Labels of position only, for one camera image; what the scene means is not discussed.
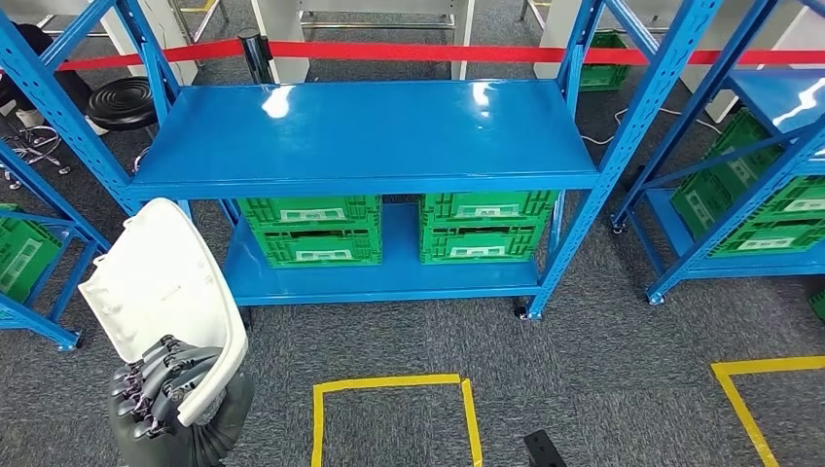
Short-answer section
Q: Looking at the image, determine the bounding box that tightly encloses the black stanchion post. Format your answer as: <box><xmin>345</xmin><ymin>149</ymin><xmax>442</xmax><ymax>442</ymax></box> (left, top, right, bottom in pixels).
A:
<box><xmin>236</xmin><ymin>27</ymin><xmax>276</xmax><ymax>86</ymax></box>

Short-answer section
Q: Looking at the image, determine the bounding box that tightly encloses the person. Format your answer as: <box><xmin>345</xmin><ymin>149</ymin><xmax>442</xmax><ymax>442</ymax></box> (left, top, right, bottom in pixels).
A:
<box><xmin>0</xmin><ymin>22</ymin><xmax>108</xmax><ymax>137</ymax></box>

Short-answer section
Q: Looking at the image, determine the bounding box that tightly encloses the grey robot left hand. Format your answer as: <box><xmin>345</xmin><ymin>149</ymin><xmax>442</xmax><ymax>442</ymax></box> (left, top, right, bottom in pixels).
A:
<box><xmin>108</xmin><ymin>335</ymin><xmax>225</xmax><ymax>467</ymax></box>

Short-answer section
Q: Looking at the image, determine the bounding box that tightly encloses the white floor cable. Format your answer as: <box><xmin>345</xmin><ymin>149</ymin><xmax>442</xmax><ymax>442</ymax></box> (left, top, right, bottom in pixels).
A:
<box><xmin>579</xmin><ymin>105</ymin><xmax>724</xmax><ymax>147</ymax></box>

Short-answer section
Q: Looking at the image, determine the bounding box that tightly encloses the chrome chair base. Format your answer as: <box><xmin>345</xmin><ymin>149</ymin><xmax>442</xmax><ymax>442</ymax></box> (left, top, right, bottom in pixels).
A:
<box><xmin>0</xmin><ymin>124</ymin><xmax>73</xmax><ymax>192</ymax></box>

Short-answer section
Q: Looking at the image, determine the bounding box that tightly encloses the blue steel shelf rack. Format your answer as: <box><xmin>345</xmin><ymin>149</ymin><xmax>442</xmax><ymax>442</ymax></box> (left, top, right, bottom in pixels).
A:
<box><xmin>0</xmin><ymin>138</ymin><xmax>112</xmax><ymax>353</ymax></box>
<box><xmin>0</xmin><ymin>0</ymin><xmax>727</xmax><ymax>322</ymax></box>
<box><xmin>608</xmin><ymin>0</ymin><xmax>825</xmax><ymax>308</ymax></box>

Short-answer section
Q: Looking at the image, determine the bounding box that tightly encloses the red barrier belt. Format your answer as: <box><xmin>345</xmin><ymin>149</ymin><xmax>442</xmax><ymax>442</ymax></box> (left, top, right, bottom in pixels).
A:
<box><xmin>56</xmin><ymin>38</ymin><xmax>825</xmax><ymax>74</ymax></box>

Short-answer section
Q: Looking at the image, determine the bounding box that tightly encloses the white plastic shell part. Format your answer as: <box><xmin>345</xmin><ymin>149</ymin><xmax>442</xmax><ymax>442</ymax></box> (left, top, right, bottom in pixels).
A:
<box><xmin>78</xmin><ymin>197</ymin><xmax>250</xmax><ymax>429</ymax></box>

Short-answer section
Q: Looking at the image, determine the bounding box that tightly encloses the black round stool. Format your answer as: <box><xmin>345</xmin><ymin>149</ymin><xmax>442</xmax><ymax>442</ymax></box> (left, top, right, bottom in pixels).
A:
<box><xmin>86</xmin><ymin>75</ymin><xmax>160</xmax><ymax>174</ymax></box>

